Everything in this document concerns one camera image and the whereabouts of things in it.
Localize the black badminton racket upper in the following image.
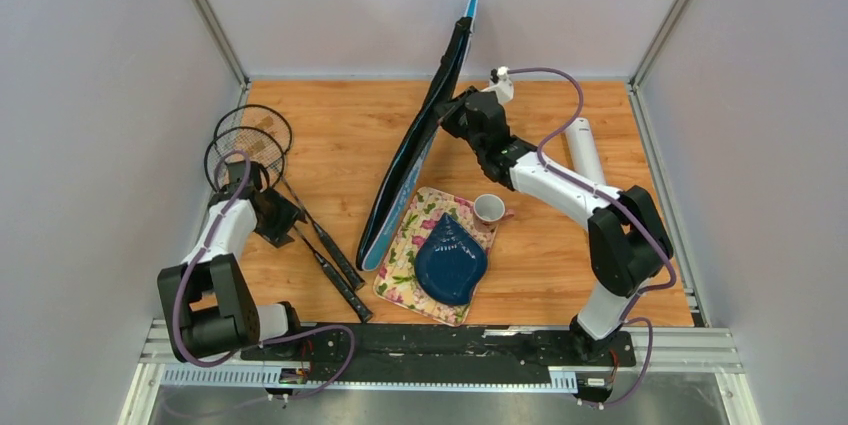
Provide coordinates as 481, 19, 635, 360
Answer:
212, 104, 365, 292

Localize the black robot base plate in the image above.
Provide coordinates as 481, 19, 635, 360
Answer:
240, 323, 637, 385

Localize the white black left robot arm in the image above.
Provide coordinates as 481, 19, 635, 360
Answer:
157, 151, 306, 367

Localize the black badminton racket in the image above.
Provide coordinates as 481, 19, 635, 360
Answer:
212, 104, 365, 292
204, 126, 373, 323

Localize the blue sport racket bag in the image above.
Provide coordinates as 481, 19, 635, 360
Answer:
355, 0, 479, 271

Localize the grey shuttlecock tube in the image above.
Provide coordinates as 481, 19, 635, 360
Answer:
564, 117, 606, 185

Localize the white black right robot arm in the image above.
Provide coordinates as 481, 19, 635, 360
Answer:
434, 87, 673, 364

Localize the blue leaf-shaped plate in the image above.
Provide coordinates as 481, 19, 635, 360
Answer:
413, 213, 488, 306

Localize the aluminium frame rail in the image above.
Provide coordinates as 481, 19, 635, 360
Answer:
140, 320, 743, 393

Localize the black badminton racket lower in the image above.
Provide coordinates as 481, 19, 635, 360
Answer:
204, 126, 373, 323

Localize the floral ceramic cup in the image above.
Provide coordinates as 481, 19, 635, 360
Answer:
472, 194, 515, 231

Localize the floral rectangular tray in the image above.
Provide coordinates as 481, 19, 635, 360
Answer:
373, 187, 498, 327

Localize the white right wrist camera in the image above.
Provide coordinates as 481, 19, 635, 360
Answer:
486, 66, 514, 105

